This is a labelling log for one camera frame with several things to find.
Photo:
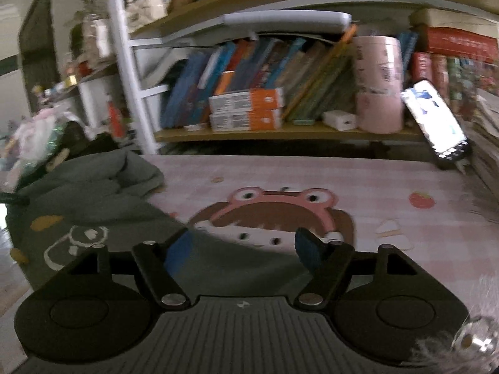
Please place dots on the orange and white box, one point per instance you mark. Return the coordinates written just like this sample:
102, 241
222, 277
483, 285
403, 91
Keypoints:
245, 120
245, 101

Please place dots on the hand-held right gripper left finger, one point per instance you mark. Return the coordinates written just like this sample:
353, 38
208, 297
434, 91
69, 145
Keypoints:
180, 250

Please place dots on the white shelf post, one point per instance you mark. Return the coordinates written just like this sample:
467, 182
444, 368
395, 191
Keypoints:
128, 70

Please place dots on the smartphone with lit screen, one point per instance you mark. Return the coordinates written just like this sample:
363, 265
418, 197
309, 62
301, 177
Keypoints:
434, 120

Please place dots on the pink cylindrical container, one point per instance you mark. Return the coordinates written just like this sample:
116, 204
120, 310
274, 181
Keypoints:
379, 85

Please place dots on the pile of plush toys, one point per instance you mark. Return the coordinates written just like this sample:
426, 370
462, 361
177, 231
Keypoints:
31, 140

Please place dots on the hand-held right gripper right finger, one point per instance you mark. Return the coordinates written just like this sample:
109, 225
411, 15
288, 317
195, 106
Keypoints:
307, 250

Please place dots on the wooden bookshelf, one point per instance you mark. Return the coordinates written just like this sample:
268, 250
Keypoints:
280, 134

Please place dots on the white pearl handbag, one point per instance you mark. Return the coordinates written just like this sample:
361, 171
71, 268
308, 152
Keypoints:
146, 4

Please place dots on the grey fluffy cloth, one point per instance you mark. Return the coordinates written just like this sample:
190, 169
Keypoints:
440, 343

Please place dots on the stack of paper books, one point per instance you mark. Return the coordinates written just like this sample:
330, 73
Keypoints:
485, 144

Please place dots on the row of colourful books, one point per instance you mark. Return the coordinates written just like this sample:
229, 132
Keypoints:
273, 74

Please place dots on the red flat box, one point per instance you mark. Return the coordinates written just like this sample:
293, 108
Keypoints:
460, 43

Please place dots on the dark grey towel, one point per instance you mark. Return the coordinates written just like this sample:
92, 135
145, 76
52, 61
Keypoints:
97, 202

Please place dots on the row of red spine books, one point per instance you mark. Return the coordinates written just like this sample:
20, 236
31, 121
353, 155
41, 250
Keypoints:
448, 72

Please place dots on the clear shiny ball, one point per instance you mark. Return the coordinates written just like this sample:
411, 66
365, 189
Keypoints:
473, 337

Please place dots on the small white charger box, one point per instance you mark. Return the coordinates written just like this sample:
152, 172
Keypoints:
340, 119

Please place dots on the long white flat box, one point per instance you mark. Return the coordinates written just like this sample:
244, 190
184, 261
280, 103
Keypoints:
284, 21

